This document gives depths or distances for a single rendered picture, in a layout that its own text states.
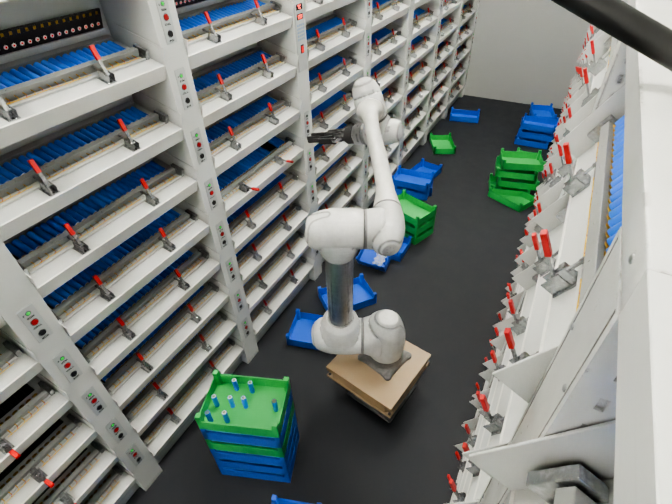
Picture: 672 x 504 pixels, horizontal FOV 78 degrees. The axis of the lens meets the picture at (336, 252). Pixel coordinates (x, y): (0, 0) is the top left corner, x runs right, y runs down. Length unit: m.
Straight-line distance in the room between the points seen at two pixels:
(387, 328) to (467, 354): 0.76
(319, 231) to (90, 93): 0.71
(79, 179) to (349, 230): 0.76
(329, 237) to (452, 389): 1.21
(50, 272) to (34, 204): 0.20
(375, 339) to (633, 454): 1.58
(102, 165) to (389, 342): 1.19
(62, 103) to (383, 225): 0.90
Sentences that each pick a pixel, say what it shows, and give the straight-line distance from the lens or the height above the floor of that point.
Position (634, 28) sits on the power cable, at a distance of 0.48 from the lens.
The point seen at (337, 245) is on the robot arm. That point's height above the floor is 1.03.
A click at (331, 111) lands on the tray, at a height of 0.94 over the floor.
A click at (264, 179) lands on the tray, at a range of 1.92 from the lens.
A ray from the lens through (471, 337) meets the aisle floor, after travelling 2.46.
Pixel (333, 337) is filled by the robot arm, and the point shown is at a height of 0.51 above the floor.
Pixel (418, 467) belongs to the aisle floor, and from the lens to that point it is 2.04.
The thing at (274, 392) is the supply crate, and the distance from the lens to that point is 1.73.
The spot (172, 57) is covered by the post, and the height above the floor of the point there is 1.52.
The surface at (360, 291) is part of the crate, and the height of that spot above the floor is 0.00.
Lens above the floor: 1.87
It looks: 40 degrees down
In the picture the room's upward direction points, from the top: 2 degrees counter-clockwise
